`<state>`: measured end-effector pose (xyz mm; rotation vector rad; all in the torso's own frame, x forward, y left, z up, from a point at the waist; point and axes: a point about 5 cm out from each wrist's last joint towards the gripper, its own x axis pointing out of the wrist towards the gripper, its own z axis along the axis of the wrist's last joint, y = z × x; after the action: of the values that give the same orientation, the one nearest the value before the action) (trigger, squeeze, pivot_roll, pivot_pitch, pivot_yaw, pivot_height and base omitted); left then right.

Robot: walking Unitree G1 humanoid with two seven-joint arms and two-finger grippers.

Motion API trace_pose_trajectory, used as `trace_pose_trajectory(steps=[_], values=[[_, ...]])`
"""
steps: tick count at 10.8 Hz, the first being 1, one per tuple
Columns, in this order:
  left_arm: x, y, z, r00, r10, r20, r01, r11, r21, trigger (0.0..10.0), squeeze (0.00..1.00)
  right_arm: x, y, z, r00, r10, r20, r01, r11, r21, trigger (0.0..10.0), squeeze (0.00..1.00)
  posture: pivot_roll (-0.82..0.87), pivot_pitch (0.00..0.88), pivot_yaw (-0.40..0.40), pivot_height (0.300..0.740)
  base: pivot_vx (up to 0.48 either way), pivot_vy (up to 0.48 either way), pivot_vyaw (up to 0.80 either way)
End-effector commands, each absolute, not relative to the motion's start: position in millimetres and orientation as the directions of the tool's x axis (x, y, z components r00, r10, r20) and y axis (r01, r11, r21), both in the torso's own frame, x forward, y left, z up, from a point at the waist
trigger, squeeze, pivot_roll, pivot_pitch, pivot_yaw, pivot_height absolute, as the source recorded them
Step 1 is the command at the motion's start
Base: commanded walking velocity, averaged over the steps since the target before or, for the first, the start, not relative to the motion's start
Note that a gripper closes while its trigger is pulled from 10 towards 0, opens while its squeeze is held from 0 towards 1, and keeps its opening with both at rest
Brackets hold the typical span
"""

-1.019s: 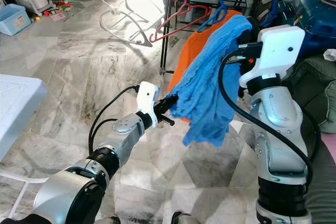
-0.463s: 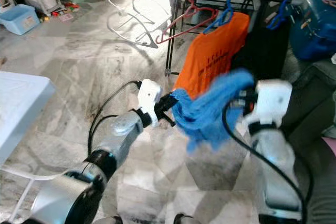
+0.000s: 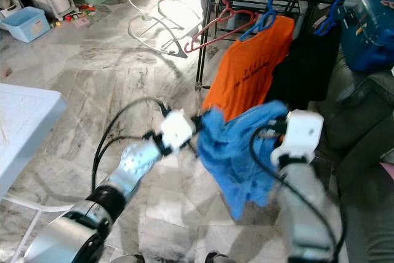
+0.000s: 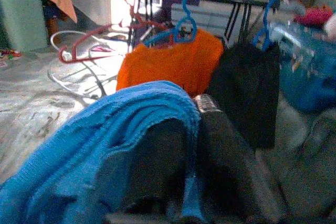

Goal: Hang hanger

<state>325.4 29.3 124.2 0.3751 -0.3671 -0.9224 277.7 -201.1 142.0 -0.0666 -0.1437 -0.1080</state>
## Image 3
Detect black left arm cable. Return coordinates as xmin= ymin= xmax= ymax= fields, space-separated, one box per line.
xmin=90 ymin=97 xmax=170 ymax=193

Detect orange shirt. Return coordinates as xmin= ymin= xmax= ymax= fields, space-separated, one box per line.
xmin=202 ymin=15 xmax=296 ymax=122

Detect red plastic hanger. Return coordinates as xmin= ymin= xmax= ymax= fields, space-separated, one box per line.
xmin=183 ymin=0 xmax=258 ymax=54

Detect white tubular metal frame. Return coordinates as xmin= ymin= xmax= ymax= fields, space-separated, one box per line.
xmin=127 ymin=0 xmax=207 ymax=59

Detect black metal drying rack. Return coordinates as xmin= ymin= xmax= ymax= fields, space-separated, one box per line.
xmin=194 ymin=0 xmax=355 ymax=91

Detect blue garment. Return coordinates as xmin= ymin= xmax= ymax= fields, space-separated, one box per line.
xmin=197 ymin=100 xmax=290 ymax=221

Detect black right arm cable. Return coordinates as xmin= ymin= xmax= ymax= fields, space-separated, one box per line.
xmin=249 ymin=126 xmax=345 ymax=263

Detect small red toy pieces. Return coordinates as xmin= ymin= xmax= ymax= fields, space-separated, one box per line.
xmin=74 ymin=4 xmax=99 ymax=17

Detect blue plastic hanger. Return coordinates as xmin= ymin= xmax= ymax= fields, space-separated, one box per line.
xmin=314 ymin=0 xmax=348 ymax=37
xmin=239 ymin=0 xmax=284 ymax=42

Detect pink cloth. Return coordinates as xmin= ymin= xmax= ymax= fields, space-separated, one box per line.
xmin=379 ymin=161 xmax=394 ymax=182

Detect black robot foot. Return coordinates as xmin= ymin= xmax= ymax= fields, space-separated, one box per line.
xmin=205 ymin=251 xmax=236 ymax=263
xmin=110 ymin=252 xmax=150 ymax=263

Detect light blue plastic bin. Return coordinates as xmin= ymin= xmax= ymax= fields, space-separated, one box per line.
xmin=1 ymin=6 xmax=51 ymax=44

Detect black right robot foot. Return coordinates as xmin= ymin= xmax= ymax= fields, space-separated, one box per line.
xmin=205 ymin=251 xmax=236 ymax=263

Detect light blue folding table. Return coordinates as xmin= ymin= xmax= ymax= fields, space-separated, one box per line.
xmin=0 ymin=83 xmax=76 ymax=263

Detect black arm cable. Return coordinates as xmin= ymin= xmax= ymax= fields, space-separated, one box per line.
xmin=90 ymin=97 xmax=170 ymax=193
xmin=249 ymin=126 xmax=345 ymax=263

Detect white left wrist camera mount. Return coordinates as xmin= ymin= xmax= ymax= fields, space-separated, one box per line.
xmin=158 ymin=110 xmax=196 ymax=152

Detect black garment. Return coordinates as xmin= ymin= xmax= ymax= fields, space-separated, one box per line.
xmin=271 ymin=26 xmax=342 ymax=111

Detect black left robot foot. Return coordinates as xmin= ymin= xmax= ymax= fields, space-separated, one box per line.
xmin=110 ymin=252 xmax=150 ymax=263

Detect small pink card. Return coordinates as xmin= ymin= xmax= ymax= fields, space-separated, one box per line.
xmin=72 ymin=17 xmax=91 ymax=28

